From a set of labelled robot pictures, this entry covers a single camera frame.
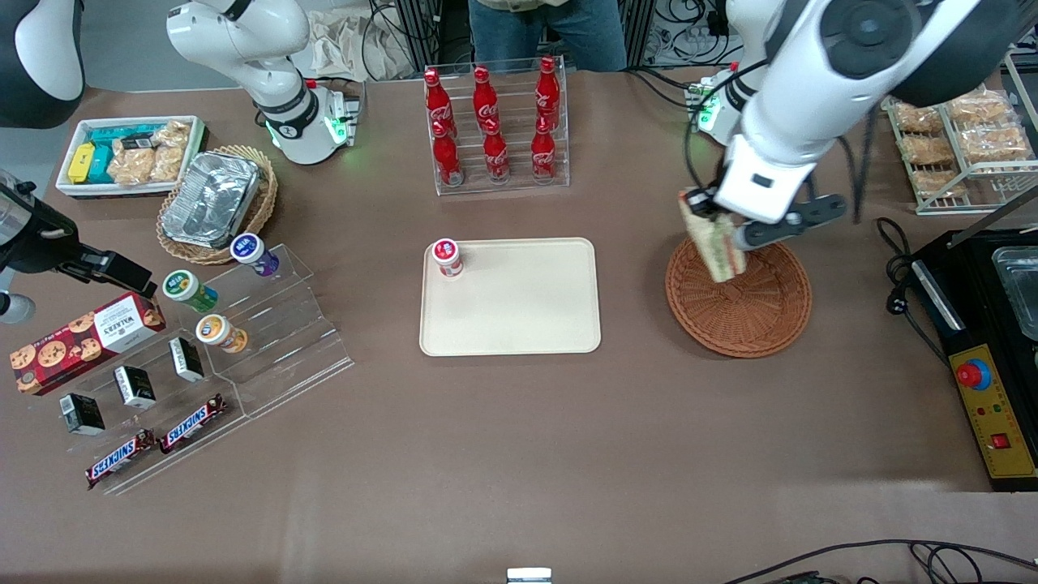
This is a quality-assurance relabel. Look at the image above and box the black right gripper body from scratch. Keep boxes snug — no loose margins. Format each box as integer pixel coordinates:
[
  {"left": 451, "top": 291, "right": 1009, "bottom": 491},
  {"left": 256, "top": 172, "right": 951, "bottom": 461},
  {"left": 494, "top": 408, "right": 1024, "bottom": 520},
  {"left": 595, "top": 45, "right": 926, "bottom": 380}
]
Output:
[{"left": 0, "top": 183, "right": 82, "bottom": 277}]

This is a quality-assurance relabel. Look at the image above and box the triangle sandwich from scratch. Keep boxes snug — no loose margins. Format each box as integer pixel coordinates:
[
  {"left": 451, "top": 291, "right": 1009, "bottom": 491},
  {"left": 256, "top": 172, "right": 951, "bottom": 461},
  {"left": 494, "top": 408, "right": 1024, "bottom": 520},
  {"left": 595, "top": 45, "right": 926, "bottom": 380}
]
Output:
[{"left": 679, "top": 188, "right": 748, "bottom": 284}]

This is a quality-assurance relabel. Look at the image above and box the round brown wicker basket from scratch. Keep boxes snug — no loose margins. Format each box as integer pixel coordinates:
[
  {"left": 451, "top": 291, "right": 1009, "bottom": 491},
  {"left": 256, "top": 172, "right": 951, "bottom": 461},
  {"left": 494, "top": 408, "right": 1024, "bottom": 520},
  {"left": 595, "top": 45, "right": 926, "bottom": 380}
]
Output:
[{"left": 665, "top": 235, "right": 813, "bottom": 359}]

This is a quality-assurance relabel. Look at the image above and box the aluminium foil tray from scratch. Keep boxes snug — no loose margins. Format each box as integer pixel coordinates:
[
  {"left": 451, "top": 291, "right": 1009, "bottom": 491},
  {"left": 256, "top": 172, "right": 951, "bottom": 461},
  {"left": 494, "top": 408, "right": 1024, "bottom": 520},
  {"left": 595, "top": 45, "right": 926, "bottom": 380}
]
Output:
[{"left": 161, "top": 151, "right": 262, "bottom": 250}]

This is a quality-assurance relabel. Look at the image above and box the beige plastic tray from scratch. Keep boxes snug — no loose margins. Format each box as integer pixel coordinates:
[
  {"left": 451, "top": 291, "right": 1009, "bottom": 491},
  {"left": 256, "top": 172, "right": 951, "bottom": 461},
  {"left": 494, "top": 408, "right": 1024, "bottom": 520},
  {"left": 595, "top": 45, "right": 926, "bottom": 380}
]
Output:
[{"left": 419, "top": 237, "right": 602, "bottom": 357}]

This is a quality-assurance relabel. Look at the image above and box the oval light wicker basket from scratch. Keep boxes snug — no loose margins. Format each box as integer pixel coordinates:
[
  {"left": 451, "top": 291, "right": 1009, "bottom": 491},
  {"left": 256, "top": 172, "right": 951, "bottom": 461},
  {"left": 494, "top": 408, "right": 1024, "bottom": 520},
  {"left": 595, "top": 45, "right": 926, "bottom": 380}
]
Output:
[{"left": 157, "top": 146, "right": 279, "bottom": 266}]

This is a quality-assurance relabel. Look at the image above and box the white plastic snack bin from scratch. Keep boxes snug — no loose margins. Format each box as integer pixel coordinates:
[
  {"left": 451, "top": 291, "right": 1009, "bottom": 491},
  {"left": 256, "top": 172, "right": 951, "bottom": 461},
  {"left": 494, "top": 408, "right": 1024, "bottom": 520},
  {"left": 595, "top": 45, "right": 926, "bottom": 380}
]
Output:
[{"left": 55, "top": 115, "right": 208, "bottom": 200}]

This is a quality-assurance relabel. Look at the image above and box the red cookie box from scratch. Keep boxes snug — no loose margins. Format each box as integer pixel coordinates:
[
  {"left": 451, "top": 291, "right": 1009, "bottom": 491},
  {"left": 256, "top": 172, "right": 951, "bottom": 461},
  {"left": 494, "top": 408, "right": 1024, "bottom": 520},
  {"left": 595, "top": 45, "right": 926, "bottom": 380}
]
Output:
[{"left": 10, "top": 292, "right": 167, "bottom": 397}]

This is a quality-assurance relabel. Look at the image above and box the yellow snack box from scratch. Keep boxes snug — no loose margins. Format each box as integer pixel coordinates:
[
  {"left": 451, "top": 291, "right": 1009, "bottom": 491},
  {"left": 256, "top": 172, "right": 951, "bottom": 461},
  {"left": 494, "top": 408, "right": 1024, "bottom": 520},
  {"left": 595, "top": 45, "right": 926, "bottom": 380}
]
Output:
[{"left": 68, "top": 143, "right": 97, "bottom": 185}]

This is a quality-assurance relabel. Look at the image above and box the small black carton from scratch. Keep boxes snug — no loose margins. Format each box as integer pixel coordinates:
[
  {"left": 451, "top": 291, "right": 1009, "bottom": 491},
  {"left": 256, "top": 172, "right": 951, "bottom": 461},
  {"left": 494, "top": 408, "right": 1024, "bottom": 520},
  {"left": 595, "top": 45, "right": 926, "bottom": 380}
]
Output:
[
  {"left": 60, "top": 393, "right": 106, "bottom": 437},
  {"left": 114, "top": 366, "right": 157, "bottom": 410},
  {"left": 169, "top": 337, "right": 205, "bottom": 383}
]

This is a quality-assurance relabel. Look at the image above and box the teal snack package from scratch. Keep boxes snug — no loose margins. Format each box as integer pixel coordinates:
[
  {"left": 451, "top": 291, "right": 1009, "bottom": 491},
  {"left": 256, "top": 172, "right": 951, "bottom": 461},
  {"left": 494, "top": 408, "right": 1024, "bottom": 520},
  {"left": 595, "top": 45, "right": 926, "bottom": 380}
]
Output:
[{"left": 86, "top": 124, "right": 159, "bottom": 184}]

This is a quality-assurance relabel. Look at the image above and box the green yogurt cup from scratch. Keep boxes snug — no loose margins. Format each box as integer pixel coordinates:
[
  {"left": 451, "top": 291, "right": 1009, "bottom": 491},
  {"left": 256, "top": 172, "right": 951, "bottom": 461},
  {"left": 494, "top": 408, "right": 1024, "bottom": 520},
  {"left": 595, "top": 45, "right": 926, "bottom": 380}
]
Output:
[{"left": 162, "top": 270, "right": 219, "bottom": 314}]

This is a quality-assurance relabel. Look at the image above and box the bagged bread pastry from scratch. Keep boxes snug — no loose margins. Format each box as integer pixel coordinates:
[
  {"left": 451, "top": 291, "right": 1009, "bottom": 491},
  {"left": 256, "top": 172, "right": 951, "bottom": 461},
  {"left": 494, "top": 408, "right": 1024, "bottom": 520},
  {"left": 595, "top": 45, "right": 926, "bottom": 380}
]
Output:
[
  {"left": 892, "top": 103, "right": 946, "bottom": 135},
  {"left": 957, "top": 126, "right": 1032, "bottom": 164},
  {"left": 915, "top": 169, "right": 971, "bottom": 200},
  {"left": 949, "top": 91, "right": 1011, "bottom": 127},
  {"left": 900, "top": 134, "right": 959, "bottom": 168}
]

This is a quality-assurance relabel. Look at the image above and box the red cola bottle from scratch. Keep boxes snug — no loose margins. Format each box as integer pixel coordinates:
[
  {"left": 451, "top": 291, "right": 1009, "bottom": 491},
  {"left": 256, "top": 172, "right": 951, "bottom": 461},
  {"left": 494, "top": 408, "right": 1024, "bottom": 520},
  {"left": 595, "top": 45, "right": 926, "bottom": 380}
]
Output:
[
  {"left": 483, "top": 118, "right": 511, "bottom": 184},
  {"left": 535, "top": 56, "right": 562, "bottom": 131},
  {"left": 432, "top": 120, "right": 464, "bottom": 187},
  {"left": 424, "top": 68, "right": 455, "bottom": 137},
  {"left": 473, "top": 66, "right": 500, "bottom": 135},
  {"left": 530, "top": 116, "right": 557, "bottom": 183}
]

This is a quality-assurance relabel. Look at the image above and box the snickers chocolate bar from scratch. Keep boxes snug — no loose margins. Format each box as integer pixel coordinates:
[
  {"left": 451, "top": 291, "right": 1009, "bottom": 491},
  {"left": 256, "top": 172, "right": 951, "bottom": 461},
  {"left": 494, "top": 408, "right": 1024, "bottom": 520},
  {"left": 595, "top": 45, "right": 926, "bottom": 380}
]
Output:
[
  {"left": 159, "top": 394, "right": 228, "bottom": 455},
  {"left": 85, "top": 429, "right": 157, "bottom": 491}
]

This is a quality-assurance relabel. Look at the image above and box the orange yogurt cup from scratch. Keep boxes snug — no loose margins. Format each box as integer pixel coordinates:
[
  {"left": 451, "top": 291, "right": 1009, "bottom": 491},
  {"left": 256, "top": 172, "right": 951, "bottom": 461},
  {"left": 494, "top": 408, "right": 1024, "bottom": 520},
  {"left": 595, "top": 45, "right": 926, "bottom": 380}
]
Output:
[{"left": 195, "top": 315, "right": 249, "bottom": 354}]

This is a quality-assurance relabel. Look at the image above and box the purple yogurt cup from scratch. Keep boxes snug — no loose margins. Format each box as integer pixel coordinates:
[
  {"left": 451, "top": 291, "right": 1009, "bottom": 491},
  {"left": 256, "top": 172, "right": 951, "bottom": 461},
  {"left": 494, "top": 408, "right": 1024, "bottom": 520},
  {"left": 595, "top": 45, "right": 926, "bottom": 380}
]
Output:
[{"left": 230, "top": 233, "right": 281, "bottom": 277}]

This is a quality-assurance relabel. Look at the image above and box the standing person torso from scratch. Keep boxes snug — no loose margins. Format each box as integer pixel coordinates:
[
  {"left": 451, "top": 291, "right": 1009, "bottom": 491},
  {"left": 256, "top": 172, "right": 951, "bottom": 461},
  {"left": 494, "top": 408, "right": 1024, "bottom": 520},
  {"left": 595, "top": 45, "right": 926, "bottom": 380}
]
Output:
[{"left": 468, "top": 0, "right": 629, "bottom": 72}]

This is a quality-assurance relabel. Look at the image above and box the clear acrylic bottle rack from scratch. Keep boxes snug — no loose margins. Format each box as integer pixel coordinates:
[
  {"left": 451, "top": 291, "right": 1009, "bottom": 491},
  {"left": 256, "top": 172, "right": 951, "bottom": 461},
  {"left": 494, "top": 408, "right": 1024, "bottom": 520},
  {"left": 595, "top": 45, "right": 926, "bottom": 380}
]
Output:
[{"left": 425, "top": 57, "right": 570, "bottom": 197}]

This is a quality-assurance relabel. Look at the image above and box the steel pan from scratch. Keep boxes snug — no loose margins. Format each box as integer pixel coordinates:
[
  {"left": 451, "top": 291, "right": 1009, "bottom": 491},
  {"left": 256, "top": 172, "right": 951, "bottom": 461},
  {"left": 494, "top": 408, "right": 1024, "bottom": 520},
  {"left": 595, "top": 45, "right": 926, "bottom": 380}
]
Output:
[{"left": 993, "top": 247, "right": 1038, "bottom": 341}]

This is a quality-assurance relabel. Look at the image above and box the red lid yogurt cup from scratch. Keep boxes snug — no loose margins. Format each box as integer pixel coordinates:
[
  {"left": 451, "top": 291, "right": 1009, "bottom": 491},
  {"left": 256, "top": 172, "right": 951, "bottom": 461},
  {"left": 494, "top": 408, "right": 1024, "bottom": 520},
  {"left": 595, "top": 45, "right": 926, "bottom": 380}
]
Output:
[{"left": 432, "top": 238, "right": 465, "bottom": 279}]

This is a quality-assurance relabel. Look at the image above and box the clear acrylic stepped display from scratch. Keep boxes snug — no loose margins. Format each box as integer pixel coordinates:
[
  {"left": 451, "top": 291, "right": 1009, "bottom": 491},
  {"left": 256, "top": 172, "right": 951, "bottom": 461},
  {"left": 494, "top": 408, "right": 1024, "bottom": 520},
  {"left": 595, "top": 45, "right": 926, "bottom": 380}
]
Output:
[{"left": 61, "top": 243, "right": 355, "bottom": 496}]

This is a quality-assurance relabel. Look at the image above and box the yellow black control box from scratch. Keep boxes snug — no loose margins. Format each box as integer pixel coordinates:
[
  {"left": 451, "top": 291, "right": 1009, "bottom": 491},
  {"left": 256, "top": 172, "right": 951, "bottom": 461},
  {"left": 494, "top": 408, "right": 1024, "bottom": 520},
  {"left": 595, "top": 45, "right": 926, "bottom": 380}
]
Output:
[{"left": 949, "top": 343, "right": 1038, "bottom": 493}]

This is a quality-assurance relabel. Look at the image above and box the black equipment rack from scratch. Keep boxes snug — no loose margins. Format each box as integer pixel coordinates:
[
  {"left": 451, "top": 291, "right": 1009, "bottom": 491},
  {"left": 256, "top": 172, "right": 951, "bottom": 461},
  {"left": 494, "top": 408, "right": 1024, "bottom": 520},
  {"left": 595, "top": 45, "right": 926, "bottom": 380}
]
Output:
[{"left": 397, "top": 0, "right": 475, "bottom": 71}]

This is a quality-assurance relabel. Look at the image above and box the crumpled beige cloth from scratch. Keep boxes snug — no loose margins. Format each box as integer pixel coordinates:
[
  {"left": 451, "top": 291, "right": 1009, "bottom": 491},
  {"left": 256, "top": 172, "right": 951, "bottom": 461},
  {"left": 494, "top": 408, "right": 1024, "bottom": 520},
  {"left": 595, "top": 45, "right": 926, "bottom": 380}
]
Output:
[{"left": 308, "top": 10, "right": 415, "bottom": 82}]

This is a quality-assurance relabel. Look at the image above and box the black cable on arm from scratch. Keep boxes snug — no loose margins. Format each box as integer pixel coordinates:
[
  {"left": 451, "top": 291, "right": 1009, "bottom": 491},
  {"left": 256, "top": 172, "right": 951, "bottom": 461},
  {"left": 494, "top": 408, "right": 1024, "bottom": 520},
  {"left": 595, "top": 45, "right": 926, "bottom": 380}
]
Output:
[{"left": 684, "top": 57, "right": 875, "bottom": 226}]

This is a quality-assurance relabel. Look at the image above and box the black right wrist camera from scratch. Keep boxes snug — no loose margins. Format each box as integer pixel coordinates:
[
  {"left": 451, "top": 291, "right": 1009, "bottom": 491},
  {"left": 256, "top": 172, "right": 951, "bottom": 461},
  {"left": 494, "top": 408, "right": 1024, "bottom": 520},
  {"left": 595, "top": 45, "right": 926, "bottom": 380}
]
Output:
[{"left": 77, "top": 248, "right": 157, "bottom": 299}]

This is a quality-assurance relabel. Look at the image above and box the black power cable with plug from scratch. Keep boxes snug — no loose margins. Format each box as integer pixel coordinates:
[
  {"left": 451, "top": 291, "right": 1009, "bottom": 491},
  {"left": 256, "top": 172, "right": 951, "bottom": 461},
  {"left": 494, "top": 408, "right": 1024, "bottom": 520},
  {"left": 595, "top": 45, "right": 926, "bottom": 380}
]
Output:
[{"left": 876, "top": 217, "right": 954, "bottom": 366}]

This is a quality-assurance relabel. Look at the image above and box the white wire bread rack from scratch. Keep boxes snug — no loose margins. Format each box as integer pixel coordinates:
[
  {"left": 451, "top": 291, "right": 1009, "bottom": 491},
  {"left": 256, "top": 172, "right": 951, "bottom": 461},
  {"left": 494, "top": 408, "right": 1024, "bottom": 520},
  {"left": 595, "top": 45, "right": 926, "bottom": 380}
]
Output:
[{"left": 882, "top": 53, "right": 1038, "bottom": 216}]

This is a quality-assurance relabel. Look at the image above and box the tangled black cable bundle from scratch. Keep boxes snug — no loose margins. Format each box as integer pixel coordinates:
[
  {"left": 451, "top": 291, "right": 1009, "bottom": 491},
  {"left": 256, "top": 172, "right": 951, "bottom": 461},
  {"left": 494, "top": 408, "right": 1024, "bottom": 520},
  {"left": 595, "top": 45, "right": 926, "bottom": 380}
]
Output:
[{"left": 628, "top": 0, "right": 732, "bottom": 71}]

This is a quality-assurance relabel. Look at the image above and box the black floor cable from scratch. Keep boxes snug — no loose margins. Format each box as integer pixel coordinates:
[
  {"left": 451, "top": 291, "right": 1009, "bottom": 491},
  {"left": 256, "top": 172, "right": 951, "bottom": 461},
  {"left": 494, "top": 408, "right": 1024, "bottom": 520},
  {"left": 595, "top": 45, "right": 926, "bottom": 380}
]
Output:
[{"left": 722, "top": 539, "right": 1038, "bottom": 584}]

